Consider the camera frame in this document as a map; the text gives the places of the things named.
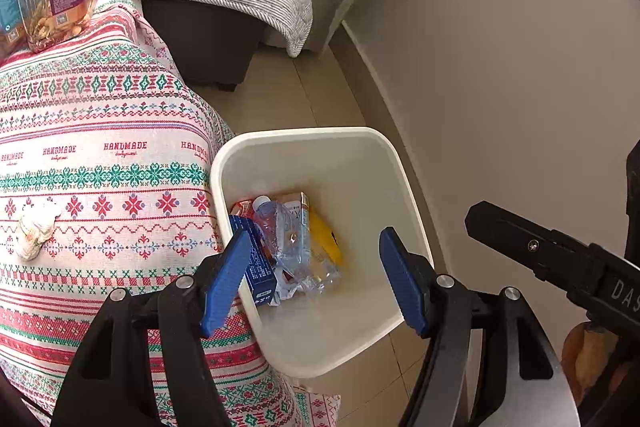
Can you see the dark blue tissue box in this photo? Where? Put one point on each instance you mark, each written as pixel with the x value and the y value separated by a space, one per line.
pixel 259 273

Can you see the patterned tablecloth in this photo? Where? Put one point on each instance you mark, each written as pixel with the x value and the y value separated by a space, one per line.
pixel 102 125

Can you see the clear plastic bottle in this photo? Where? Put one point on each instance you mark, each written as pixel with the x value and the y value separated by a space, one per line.
pixel 295 273

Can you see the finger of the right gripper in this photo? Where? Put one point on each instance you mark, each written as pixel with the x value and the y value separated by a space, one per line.
pixel 553 256

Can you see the red noodle wrapper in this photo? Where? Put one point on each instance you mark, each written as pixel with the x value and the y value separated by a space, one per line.
pixel 243 208

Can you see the light blue small box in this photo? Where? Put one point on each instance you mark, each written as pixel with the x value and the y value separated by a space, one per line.
pixel 297 204

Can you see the left black-lid plastic jar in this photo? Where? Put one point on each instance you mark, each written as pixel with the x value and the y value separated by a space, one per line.
pixel 12 27

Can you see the small tissue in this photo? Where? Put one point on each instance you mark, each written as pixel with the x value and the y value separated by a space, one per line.
pixel 35 227

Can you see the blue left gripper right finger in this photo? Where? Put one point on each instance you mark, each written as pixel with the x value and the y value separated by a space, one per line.
pixel 410 279

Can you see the yellow snack packet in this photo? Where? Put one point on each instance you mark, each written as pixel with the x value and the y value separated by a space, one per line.
pixel 324 236

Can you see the right hand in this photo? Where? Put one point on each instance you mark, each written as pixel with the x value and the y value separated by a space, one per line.
pixel 594 361

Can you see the white trash bin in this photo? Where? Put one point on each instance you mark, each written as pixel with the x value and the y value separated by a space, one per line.
pixel 353 179

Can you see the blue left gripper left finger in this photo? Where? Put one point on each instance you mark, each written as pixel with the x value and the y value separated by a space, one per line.
pixel 220 278

